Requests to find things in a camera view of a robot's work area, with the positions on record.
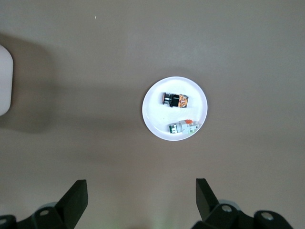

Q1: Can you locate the black orange push-button switch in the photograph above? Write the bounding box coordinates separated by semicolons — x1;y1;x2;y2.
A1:
160;92;191;109

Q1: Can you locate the small silver orange object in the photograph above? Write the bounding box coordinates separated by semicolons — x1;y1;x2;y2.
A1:
168;119;203;135

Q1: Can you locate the pale pink round plate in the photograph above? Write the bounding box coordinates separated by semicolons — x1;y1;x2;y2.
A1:
142;75;209;142

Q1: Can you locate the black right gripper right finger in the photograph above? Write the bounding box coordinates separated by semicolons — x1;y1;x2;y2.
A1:
190;177;294;229

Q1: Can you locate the white lidded storage box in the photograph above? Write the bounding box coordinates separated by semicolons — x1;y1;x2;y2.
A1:
0;44;14;117

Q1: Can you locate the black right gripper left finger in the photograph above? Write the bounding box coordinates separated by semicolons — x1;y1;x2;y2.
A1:
0;179;89;229

